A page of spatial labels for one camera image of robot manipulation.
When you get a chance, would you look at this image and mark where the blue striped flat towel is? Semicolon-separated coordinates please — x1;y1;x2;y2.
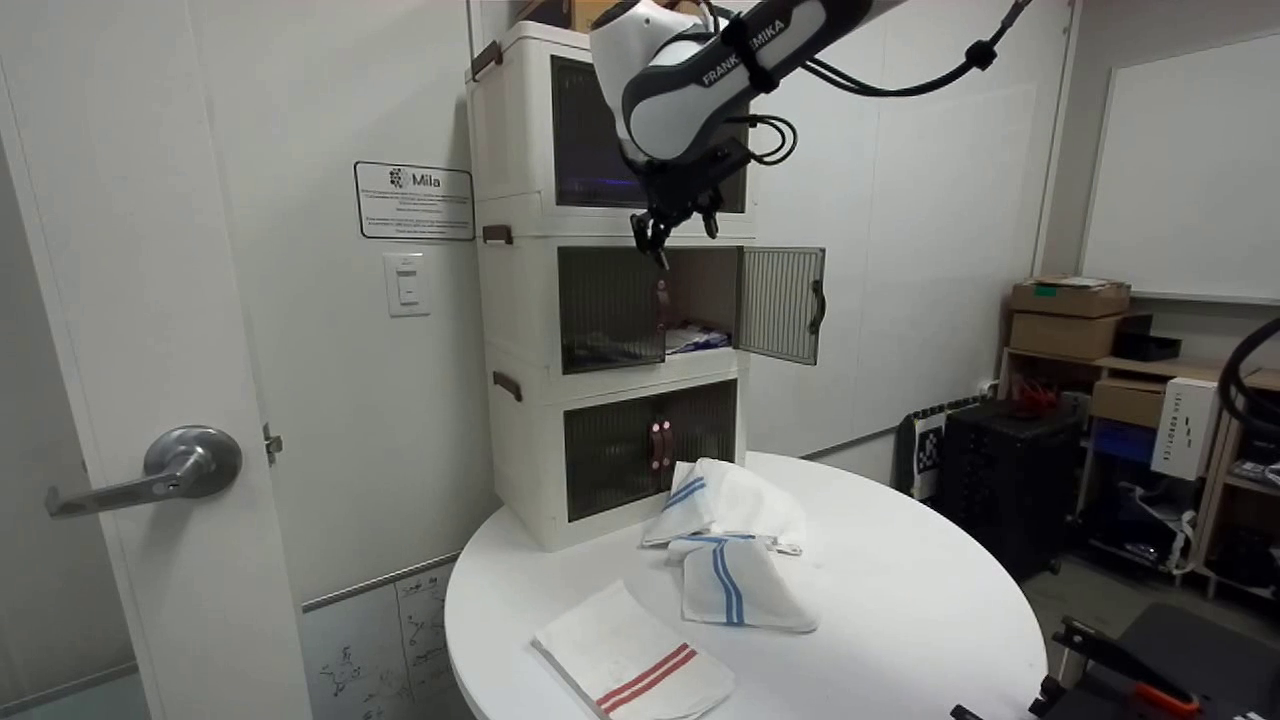
680;538;821;634

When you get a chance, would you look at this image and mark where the white wall whiteboard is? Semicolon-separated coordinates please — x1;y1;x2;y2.
1086;36;1280;305

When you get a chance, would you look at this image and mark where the wall sign plaque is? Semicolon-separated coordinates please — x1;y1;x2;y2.
353;161;478;241

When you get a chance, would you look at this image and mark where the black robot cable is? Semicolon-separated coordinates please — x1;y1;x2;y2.
723;0;1037;172

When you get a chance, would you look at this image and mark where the black box on floor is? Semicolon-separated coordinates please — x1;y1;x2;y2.
937;398;1081;578

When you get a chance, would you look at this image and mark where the black red tool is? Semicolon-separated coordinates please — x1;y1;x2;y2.
1051;621;1206;720

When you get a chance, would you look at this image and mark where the white light switch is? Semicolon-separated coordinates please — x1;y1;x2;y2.
384;253;428;317

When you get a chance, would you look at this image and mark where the blue striped crumpled towel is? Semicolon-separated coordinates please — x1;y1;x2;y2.
642;461;807;554

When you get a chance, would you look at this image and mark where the wooden shelf unit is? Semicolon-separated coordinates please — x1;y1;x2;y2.
1002;349;1278;599

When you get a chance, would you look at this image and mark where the silver door lever handle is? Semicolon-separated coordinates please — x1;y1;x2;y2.
43;423;246;516

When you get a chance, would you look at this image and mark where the red striped folded towel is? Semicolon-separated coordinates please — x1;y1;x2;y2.
534;582;737;720

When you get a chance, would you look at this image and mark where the white three-tier cabinet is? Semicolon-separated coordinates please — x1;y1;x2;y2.
467;18;825;548

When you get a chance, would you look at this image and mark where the white door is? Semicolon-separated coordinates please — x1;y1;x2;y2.
0;0;310;720

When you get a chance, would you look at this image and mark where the cardboard box on shelf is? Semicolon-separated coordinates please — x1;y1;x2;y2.
1010;278;1131;358

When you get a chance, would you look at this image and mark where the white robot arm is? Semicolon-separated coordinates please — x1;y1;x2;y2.
589;0;885;253

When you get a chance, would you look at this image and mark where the white box on shelf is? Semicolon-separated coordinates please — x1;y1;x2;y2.
1152;377;1215;481

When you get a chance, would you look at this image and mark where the cardboard box on cabinet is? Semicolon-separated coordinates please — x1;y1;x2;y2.
513;0;637;33

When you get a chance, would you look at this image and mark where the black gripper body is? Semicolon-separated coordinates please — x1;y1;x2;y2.
642;138;748;231

